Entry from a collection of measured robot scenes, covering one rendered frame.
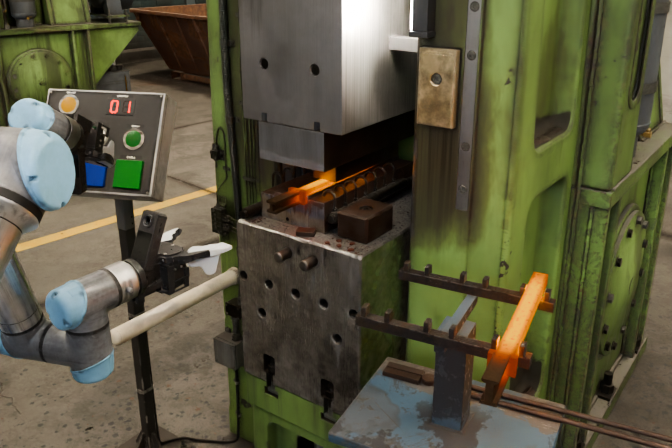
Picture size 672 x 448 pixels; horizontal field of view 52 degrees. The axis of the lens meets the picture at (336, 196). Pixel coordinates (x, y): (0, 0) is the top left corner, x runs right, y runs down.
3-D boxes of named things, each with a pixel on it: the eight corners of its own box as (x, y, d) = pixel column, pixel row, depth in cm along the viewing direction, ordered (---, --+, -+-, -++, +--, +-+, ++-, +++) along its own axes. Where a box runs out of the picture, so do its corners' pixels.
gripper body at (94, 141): (112, 129, 161) (85, 113, 150) (106, 164, 160) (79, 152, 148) (82, 127, 163) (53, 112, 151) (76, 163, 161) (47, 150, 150)
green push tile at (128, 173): (138, 188, 176) (143, 160, 178) (111, 187, 178) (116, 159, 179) (141, 190, 178) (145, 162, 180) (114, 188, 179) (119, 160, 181)
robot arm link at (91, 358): (72, 357, 132) (64, 306, 128) (124, 365, 129) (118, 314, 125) (46, 380, 125) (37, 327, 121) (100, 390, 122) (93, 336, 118)
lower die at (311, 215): (324, 233, 165) (324, 200, 162) (261, 215, 176) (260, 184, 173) (412, 187, 197) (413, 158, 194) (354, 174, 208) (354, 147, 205)
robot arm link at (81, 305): (45, 328, 120) (38, 284, 118) (98, 303, 129) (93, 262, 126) (72, 342, 116) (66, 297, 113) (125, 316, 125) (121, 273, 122)
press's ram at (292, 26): (373, 142, 149) (377, -55, 136) (243, 118, 170) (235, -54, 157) (460, 107, 181) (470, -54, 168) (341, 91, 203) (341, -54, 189)
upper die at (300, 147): (324, 172, 160) (323, 132, 157) (259, 158, 171) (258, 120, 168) (414, 135, 192) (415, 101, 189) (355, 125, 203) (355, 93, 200)
